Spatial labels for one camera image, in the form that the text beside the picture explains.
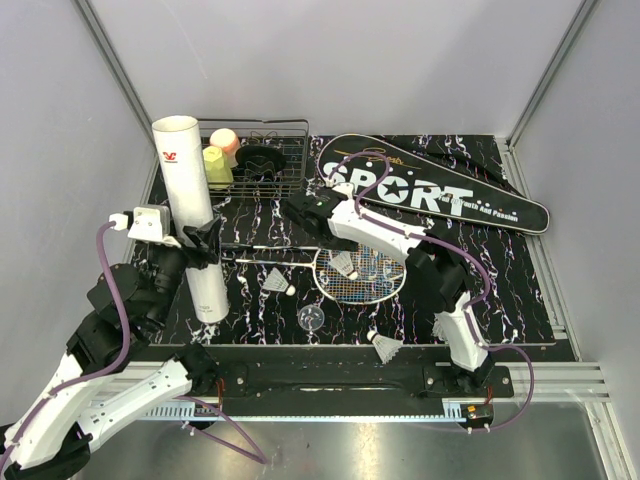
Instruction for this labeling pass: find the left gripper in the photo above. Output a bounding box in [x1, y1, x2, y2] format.
[148, 212, 224, 326]

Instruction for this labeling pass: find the shuttlecock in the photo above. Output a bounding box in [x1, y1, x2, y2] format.
[329, 251, 358, 281]
[367, 330, 403, 365]
[432, 320, 447, 343]
[262, 268, 296, 296]

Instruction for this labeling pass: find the white shuttlecock tube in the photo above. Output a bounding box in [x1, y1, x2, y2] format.
[152, 115, 229, 324]

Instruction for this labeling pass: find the clear plastic tube cap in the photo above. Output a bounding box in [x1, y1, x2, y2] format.
[298, 305, 325, 332]

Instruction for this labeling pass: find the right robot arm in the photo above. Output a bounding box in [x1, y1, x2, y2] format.
[282, 188, 494, 397]

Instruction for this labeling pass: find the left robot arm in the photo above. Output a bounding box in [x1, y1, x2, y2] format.
[1, 213, 220, 479]

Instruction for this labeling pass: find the upper badminton racket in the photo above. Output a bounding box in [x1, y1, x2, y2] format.
[219, 242, 401, 281]

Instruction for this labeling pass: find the badminton racket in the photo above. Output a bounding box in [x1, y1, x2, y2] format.
[222, 252, 407, 305]
[219, 242, 401, 281]

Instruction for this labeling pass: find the lower badminton racket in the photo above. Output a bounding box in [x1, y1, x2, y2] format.
[222, 252, 407, 305]

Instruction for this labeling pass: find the yellow-green mug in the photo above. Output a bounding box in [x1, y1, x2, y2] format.
[203, 146, 233, 190]

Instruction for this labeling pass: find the black bowl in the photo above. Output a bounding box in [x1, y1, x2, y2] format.
[236, 145, 286, 181]

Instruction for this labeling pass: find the marble pattern table mat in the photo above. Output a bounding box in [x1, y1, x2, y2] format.
[149, 132, 557, 347]

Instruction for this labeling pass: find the pink cup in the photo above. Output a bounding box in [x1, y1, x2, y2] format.
[209, 128, 240, 168]

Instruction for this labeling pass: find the black racket bag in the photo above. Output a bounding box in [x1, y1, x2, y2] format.
[317, 134, 550, 235]

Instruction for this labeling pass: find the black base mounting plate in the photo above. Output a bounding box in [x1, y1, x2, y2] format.
[205, 345, 514, 420]

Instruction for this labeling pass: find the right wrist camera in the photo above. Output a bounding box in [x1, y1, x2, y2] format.
[325, 181, 355, 199]

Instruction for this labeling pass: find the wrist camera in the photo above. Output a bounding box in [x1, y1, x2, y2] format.
[108, 205, 181, 248]
[325, 181, 355, 199]

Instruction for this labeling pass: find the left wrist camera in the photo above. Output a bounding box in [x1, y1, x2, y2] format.
[108, 205, 181, 248]

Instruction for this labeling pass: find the wire dish rack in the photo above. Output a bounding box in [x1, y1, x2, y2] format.
[199, 118, 310, 199]

